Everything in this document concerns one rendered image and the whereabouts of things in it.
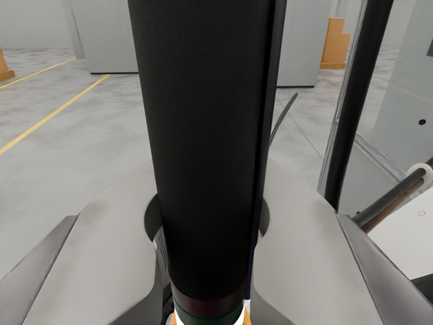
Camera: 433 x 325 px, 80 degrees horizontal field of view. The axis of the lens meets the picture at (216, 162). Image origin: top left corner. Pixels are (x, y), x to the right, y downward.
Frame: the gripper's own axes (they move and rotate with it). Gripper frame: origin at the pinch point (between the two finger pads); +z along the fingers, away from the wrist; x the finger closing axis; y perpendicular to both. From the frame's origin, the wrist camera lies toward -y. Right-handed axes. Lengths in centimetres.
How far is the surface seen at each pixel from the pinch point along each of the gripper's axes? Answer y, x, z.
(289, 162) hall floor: 151, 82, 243
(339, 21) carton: 41, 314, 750
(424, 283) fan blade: 14.7, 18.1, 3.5
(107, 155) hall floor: 151, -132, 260
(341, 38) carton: 81, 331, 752
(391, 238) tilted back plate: 28.0, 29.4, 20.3
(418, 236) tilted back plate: 25.4, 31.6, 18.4
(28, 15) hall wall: 40, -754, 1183
